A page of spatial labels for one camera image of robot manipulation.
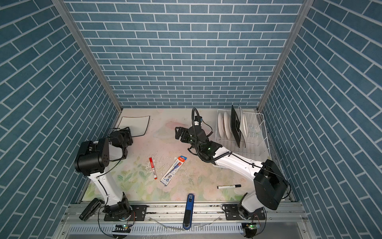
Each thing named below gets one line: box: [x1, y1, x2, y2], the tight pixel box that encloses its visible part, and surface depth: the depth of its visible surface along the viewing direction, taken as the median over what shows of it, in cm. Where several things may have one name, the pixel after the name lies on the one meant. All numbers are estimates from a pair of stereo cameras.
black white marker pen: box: [216, 184, 242, 189], surface depth 84 cm
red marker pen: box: [148, 157, 158, 180], surface depth 90 cm
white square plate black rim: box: [117, 115, 150, 137], surface depth 111 cm
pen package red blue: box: [160, 155, 188, 187], surface depth 88 cm
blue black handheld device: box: [183, 193, 195, 231], surface depth 75 cm
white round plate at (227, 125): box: [223, 111, 233, 140], surface depth 95 cm
